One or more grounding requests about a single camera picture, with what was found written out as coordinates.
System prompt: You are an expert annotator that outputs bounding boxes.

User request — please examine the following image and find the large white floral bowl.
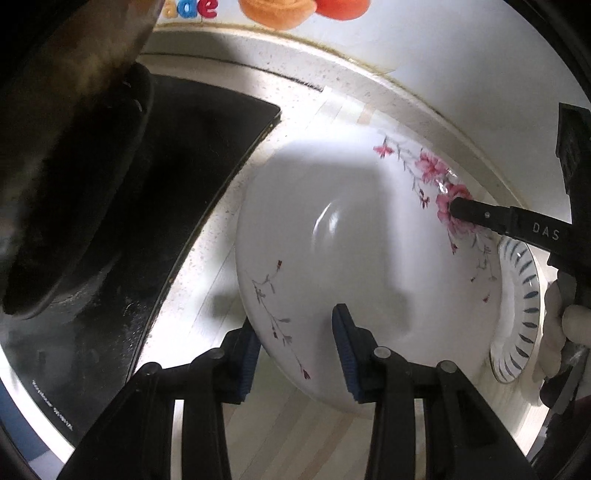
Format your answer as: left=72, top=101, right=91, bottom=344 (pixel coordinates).
left=235, top=127, right=501, bottom=413

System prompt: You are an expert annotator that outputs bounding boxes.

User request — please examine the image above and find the dark wok pan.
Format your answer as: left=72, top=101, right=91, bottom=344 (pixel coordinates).
left=1, top=1, right=162, bottom=319

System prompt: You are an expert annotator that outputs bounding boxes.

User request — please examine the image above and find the black gas stove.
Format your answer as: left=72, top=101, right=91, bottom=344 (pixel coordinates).
left=1, top=69, right=280, bottom=445

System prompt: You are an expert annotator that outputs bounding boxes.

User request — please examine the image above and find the striped table mat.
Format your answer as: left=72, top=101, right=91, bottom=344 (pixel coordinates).
left=170, top=105, right=537, bottom=480

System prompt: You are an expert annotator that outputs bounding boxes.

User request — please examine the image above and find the blue striped white plate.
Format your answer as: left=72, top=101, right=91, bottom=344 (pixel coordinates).
left=489, top=237, right=541, bottom=384

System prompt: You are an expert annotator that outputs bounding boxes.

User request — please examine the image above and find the colourful wall sticker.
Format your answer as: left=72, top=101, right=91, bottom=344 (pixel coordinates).
left=160, top=0, right=370, bottom=31

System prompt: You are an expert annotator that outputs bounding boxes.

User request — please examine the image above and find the white gloved right hand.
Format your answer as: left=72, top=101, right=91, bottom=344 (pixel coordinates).
left=535, top=281, right=590, bottom=379

